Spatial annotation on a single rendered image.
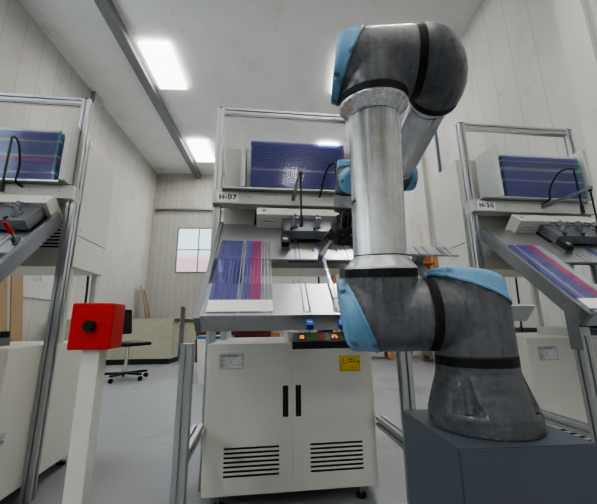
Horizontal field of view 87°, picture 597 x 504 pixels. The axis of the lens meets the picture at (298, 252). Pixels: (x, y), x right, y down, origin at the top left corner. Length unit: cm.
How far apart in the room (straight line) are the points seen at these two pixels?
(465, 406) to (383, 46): 54
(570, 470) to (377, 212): 40
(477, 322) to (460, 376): 8
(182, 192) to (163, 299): 383
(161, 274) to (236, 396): 1038
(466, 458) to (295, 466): 108
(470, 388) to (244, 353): 102
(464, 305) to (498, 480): 21
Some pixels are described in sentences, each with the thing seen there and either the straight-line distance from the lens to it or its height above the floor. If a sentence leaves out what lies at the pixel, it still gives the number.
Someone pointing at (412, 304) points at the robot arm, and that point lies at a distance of 50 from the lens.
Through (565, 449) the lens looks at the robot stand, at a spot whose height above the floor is 55.
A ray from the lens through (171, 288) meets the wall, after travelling 1150.
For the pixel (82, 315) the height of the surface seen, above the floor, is 74.
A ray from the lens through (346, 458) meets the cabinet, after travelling 154.
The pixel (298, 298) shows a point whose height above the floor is 79.
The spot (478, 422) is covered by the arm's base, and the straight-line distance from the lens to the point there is 53.
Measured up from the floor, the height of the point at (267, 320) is 71.
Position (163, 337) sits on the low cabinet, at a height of 48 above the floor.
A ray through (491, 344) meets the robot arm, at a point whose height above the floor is 67.
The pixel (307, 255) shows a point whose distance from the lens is 143.
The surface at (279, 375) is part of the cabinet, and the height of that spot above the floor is 49.
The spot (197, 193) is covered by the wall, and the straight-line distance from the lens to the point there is 1216.
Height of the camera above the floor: 70
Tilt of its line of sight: 13 degrees up
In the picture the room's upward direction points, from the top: 1 degrees counter-clockwise
